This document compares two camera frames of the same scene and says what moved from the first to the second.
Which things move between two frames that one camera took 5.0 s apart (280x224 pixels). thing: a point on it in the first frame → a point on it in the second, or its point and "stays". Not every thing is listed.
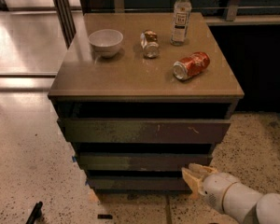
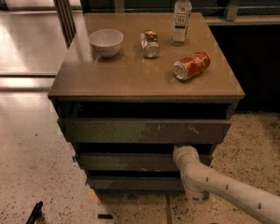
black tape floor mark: x=105 y=216 stays
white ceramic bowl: x=106 y=42 stays
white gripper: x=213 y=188 → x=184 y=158
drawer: x=144 y=161 stays
